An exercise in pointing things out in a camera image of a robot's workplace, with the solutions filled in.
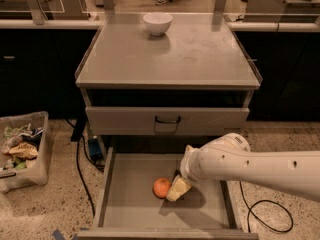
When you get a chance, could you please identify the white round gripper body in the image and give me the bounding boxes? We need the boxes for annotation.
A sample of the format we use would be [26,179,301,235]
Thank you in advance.
[180,148,200,183]

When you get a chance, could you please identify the orange fruit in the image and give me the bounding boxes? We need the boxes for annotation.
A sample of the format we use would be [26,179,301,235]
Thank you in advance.
[153,178,171,198]

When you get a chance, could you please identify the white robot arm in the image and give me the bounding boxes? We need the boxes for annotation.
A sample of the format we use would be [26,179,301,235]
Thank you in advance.
[167,133,320,202]

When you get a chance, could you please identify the open grey middle drawer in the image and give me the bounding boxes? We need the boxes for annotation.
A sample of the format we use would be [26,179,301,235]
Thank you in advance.
[78,149,259,240]

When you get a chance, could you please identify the grey metal drawer cabinet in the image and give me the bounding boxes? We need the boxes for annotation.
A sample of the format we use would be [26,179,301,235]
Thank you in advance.
[74,11,263,240]

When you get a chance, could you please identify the closed grey top drawer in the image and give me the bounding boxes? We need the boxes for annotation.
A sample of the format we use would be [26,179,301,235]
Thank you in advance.
[86,106,249,136]

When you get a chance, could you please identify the blue power box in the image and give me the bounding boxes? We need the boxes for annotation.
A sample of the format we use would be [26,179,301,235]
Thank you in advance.
[88,138,103,161]

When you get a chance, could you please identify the white ceramic bowl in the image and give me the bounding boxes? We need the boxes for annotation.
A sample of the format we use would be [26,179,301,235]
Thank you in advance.
[143,12,173,36]

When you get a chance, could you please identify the blue tape strip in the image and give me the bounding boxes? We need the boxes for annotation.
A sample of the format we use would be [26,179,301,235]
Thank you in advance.
[52,229,66,240]

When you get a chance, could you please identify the clear plastic bin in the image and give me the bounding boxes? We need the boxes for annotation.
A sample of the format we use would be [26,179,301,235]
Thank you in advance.
[0,111,53,193]

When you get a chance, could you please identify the crumpled snack bags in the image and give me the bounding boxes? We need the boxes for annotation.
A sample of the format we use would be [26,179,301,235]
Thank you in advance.
[0,124,43,171]

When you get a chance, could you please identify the black drawer handle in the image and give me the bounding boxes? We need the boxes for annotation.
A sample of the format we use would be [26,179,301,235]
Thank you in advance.
[155,116,181,124]

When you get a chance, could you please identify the black floor cable right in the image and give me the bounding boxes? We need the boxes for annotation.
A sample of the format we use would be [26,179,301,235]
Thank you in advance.
[238,181,295,234]

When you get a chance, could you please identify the black floor cable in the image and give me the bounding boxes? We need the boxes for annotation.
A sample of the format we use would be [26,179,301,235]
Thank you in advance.
[65,118,106,218]
[238,181,295,234]

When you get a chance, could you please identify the black floor cable left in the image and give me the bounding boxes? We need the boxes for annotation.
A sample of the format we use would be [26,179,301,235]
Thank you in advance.
[65,118,106,218]

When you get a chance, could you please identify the white counter rail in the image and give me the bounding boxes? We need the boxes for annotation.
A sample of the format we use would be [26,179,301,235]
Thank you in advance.
[0,19,320,33]

